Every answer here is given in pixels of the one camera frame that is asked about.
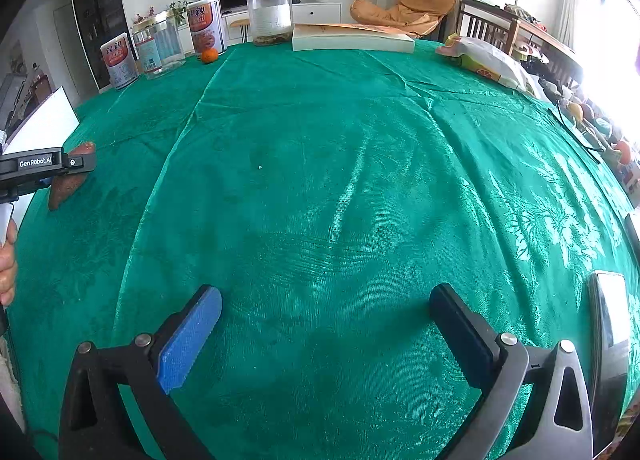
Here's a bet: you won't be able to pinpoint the large printed tin can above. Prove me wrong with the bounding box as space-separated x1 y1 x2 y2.
186 0 228 57

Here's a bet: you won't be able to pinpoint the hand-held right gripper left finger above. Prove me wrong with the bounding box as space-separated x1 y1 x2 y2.
59 284 223 460

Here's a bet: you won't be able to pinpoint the orange lounge chair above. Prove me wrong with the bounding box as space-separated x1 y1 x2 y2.
349 0 457 41

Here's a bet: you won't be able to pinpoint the clear canister with black lid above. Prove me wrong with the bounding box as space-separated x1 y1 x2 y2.
245 0 294 47

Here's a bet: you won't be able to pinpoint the green tablecloth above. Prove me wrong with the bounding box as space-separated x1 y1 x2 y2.
5 38 640 460

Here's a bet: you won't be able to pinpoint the plant in white vase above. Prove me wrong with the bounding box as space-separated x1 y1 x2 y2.
167 0 190 26

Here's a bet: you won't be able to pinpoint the black eyeglasses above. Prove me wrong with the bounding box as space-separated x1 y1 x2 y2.
550 99 606 164

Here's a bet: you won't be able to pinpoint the white cardboard box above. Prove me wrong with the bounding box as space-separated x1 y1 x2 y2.
0 86 81 156

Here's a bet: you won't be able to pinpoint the sweet potato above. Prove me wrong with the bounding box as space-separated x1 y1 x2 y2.
47 141 97 212

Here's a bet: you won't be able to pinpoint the thick paperback book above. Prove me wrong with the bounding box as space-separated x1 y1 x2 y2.
291 23 416 54

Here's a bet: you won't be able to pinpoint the small printed tin can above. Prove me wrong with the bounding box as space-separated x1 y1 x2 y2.
100 32 140 91

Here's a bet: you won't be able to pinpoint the glass jar with gold lid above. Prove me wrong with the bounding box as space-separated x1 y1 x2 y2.
131 12 187 80

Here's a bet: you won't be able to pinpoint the fruit basket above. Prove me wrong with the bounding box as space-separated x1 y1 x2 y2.
555 90 640 176

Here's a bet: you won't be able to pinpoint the white printed snack bag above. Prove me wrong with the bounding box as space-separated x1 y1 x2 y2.
435 34 538 94

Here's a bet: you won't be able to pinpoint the dark glass cabinet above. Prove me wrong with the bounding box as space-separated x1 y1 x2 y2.
69 0 126 91

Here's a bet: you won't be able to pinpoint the wooden stool with hairpin legs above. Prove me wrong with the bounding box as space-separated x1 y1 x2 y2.
227 18 251 44

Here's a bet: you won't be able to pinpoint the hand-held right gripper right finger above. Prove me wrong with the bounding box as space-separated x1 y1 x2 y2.
429 283 593 460

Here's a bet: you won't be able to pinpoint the dark wooden rack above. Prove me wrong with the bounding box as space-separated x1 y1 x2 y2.
456 0 583 86

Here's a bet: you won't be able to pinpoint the person's left hand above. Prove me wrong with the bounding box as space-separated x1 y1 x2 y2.
0 217 20 308

